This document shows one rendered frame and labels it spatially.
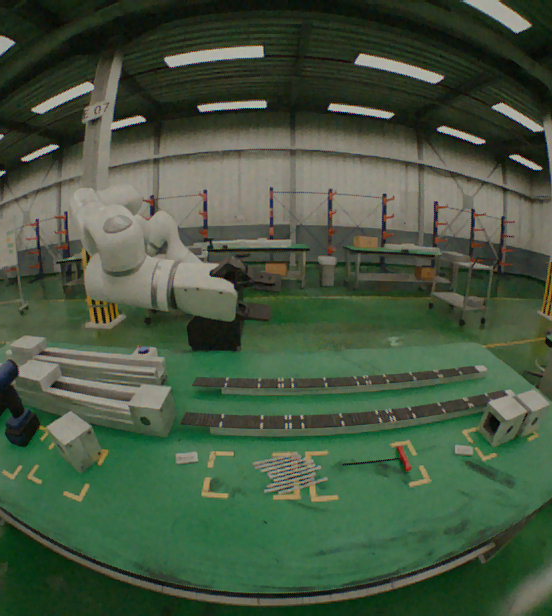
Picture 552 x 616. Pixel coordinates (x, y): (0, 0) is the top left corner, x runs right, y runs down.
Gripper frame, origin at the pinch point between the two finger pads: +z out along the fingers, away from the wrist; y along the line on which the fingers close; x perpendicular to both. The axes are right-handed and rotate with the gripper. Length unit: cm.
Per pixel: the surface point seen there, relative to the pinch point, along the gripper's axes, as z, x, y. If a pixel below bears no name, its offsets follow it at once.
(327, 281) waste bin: 157, 309, -393
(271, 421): 6.5, -14.8, -32.3
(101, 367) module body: -48, -4, -48
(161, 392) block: -22.1, -10.9, -33.8
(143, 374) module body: -32, -4, -45
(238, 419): -1.6, -14.9, -33.7
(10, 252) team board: -476, 222, -303
